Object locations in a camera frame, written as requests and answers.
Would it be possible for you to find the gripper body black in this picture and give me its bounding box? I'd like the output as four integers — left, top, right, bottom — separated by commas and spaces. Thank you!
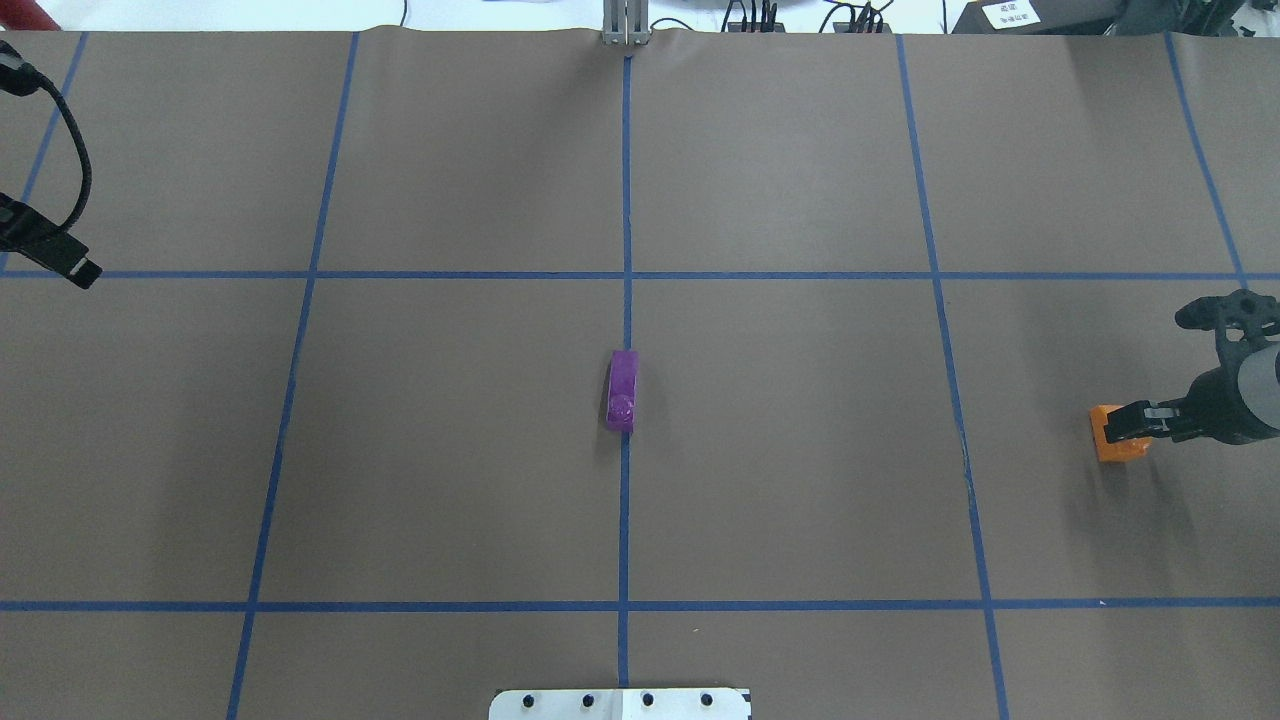
1172, 290, 1279, 445

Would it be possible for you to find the black cable bundle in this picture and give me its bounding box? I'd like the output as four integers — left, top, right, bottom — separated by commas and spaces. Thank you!
722, 0, 895, 35

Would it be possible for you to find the black box with white label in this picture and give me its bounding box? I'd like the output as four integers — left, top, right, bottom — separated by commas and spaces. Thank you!
948, 1, 1128, 36

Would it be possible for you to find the orange trapezoid block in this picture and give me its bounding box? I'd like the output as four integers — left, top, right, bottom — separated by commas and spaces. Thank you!
1089, 405, 1153, 464

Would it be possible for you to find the grey metal post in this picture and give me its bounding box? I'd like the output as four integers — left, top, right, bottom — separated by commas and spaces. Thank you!
602, 0, 652, 47

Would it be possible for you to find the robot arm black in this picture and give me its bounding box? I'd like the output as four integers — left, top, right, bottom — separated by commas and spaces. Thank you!
1, 193, 102, 290

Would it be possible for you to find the red object at corner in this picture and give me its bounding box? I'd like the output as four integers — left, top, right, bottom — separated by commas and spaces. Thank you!
0, 0, 61, 32

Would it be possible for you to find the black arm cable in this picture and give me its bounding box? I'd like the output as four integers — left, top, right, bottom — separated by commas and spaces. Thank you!
0, 40, 93, 241

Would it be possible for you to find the purple trapezoid block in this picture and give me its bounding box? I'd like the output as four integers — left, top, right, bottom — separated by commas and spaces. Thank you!
605, 350, 639, 434

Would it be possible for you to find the white mounting plate with bolts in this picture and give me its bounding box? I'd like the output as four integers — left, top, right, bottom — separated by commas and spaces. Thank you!
488, 687, 753, 719

